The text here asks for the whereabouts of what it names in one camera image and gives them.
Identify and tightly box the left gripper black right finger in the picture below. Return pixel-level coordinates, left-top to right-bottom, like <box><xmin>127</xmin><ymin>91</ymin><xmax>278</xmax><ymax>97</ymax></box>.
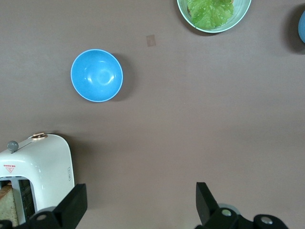
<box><xmin>195</xmin><ymin>182</ymin><xmax>290</xmax><ymax>229</ymax></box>

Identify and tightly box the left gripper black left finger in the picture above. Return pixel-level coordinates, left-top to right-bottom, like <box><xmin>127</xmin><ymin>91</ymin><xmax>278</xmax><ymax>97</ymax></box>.
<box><xmin>0</xmin><ymin>183</ymin><xmax>88</xmax><ymax>229</ymax></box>

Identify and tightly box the blue bowl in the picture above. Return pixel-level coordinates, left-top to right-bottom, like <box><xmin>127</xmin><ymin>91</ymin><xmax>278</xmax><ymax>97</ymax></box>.
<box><xmin>297</xmin><ymin>10</ymin><xmax>305</xmax><ymax>44</ymax></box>
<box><xmin>70</xmin><ymin>49</ymin><xmax>124</xmax><ymax>103</ymax></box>

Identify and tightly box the white toaster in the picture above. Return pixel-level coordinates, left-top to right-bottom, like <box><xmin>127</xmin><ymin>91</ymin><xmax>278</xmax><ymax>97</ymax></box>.
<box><xmin>0</xmin><ymin>132</ymin><xmax>75</xmax><ymax>227</ymax></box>

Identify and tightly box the brown bread slice in toaster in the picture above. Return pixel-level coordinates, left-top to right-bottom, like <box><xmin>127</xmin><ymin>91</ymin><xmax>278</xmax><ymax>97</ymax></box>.
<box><xmin>0</xmin><ymin>183</ymin><xmax>20</xmax><ymax>227</ymax></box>

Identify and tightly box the brown tape square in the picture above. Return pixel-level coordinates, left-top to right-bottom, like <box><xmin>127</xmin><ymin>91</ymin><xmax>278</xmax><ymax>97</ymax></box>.
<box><xmin>145</xmin><ymin>34</ymin><xmax>157</xmax><ymax>47</ymax></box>

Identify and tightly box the green lettuce leaf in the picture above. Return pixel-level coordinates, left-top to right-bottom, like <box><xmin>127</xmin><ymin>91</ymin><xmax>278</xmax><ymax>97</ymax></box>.
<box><xmin>186</xmin><ymin>0</ymin><xmax>236</xmax><ymax>31</ymax></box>

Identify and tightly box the pale green plate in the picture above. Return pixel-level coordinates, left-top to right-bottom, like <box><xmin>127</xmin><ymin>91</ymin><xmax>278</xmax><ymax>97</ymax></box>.
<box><xmin>176</xmin><ymin>0</ymin><xmax>252</xmax><ymax>33</ymax></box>

